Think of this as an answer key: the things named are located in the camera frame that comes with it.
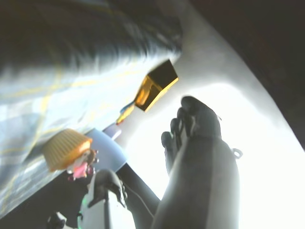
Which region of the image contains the berry topped cupcake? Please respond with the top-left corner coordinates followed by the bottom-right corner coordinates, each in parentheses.
top-left (42, 128), bottom-right (99, 182)

